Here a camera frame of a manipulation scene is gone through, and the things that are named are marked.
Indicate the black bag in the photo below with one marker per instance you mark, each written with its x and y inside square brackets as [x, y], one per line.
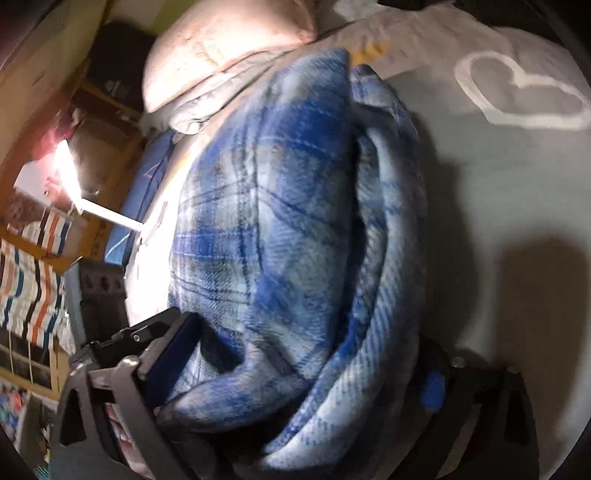
[120, 69]

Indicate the white desk lamp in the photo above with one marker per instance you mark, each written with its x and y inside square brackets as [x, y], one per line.
[111, 214]

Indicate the blue plaid flannel shirt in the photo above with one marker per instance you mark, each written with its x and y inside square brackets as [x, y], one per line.
[277, 230]

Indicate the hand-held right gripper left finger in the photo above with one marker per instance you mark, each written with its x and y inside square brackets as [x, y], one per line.
[178, 350]

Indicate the grey printed bed sheet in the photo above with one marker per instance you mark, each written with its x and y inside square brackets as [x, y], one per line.
[508, 184]

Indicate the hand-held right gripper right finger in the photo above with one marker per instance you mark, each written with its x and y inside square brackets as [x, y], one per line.
[434, 392]

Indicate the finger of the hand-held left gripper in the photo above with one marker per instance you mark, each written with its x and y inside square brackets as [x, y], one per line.
[134, 339]

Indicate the person's left hand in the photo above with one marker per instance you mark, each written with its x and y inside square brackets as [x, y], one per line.
[121, 429]

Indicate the grey folded comforter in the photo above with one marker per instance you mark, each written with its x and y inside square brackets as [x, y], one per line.
[203, 110]

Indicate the striped cloth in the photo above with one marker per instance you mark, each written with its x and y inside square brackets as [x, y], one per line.
[27, 295]

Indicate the pink pillow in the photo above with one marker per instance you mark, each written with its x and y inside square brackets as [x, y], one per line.
[207, 50]

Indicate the dark grey crate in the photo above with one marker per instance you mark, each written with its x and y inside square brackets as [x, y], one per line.
[101, 300]

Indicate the blue mat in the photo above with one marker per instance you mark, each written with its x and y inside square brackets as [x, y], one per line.
[147, 184]

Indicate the cluttered wooden shelf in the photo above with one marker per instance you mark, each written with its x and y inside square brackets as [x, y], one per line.
[111, 157]

